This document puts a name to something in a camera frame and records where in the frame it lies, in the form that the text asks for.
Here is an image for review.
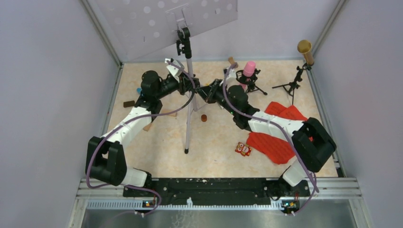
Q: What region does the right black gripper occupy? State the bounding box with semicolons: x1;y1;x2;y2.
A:
195;79;237;117

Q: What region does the dark brown wooden block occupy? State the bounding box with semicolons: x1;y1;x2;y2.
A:
123;100;135;108

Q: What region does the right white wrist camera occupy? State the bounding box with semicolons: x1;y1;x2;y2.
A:
223;67;238;87

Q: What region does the lilac music stand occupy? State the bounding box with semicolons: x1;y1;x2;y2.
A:
93;0;239;155

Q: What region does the tan wooden block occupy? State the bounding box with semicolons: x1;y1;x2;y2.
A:
228;57;239;68

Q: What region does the brown wooden cylinder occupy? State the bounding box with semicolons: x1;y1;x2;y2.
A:
201;114;208;122

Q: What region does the pink microphone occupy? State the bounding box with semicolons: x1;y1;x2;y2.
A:
240;61;256;82

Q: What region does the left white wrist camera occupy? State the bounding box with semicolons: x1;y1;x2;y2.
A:
165;58;185;83

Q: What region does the red owl toy block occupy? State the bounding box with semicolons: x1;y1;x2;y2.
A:
235;142;252;157

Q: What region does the beige wooden peg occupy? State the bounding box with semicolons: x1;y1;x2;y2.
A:
143;123;153;132
161;109;177;117

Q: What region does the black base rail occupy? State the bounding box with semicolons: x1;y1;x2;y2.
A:
123;178;310;206

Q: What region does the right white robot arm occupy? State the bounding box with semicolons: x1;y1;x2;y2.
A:
195;79;336;196

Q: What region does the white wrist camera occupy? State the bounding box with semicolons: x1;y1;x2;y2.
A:
223;67;238;87
165;58;185;83

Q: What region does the black tall microphone tripod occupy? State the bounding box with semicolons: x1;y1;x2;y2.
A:
272;63;312;105

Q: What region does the gold microphone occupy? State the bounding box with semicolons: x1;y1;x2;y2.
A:
297;39;315;66

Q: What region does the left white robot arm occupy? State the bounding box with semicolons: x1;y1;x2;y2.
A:
85;68;200;196

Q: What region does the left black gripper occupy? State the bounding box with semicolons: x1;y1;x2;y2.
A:
156;72;200;100

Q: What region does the red sheet music page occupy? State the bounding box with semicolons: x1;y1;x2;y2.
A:
246;101;298;165
278;105;307;121

